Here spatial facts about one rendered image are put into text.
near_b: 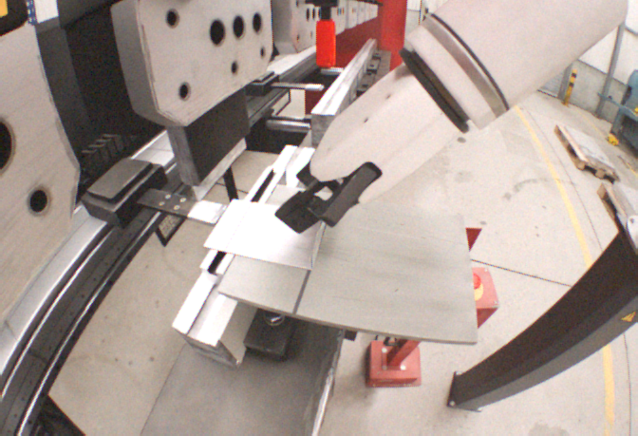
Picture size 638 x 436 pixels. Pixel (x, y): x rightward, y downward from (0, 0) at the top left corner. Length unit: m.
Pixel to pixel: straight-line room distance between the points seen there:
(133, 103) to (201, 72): 0.05
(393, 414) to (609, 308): 0.92
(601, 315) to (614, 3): 0.59
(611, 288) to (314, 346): 0.58
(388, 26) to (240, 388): 2.33
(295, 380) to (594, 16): 0.44
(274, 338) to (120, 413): 1.27
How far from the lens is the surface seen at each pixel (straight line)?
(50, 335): 0.49
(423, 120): 0.16
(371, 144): 0.17
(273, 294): 0.27
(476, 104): 0.17
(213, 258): 0.31
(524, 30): 0.17
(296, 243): 0.31
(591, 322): 0.71
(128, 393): 1.52
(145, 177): 0.45
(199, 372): 0.40
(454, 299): 0.30
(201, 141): 0.23
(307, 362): 0.37
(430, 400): 1.33
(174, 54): 0.16
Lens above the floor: 1.24
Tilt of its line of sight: 40 degrees down
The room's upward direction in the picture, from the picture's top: straight up
